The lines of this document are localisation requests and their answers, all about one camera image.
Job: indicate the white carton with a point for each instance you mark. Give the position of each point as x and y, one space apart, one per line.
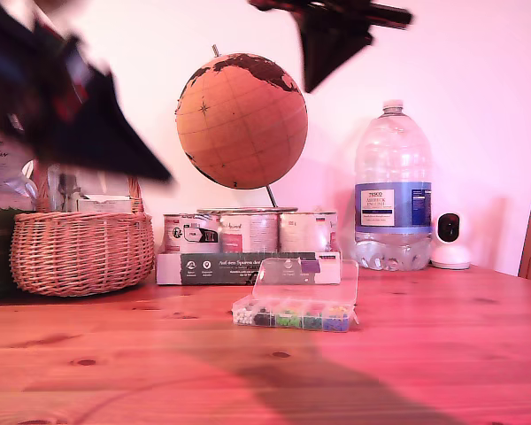
106 204

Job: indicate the large clear water bottle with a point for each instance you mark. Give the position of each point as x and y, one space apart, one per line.
391 199

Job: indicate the tin can with label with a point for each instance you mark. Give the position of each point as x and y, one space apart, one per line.
250 232
190 234
305 232

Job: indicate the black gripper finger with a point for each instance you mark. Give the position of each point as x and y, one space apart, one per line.
102 137
312 48
343 42

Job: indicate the clear plastic pin organiser box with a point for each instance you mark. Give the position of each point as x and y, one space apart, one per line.
292 319

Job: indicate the dark printed cardboard tray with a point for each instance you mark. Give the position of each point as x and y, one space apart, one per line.
194 270

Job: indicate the cork globe on stand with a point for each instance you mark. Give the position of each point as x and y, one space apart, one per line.
243 133

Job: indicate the small white round camera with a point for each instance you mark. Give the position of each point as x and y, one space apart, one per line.
451 254

